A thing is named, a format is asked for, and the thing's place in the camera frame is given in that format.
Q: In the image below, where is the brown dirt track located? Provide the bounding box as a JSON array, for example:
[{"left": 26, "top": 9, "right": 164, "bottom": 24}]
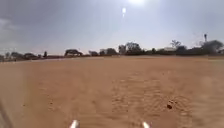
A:
[{"left": 0, "top": 54, "right": 224, "bottom": 128}]

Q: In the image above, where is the row of trees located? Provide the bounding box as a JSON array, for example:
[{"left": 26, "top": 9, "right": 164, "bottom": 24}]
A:
[{"left": 0, "top": 39, "right": 224, "bottom": 62}]

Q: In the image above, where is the pale building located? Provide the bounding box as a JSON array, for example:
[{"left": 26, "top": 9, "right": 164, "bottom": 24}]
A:
[{"left": 163, "top": 47, "right": 177, "bottom": 52}]

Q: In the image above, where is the robot's own part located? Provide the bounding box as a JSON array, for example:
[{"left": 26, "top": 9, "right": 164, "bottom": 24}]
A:
[
  {"left": 69, "top": 119, "right": 79, "bottom": 128},
  {"left": 141, "top": 121, "right": 151, "bottom": 128}
]

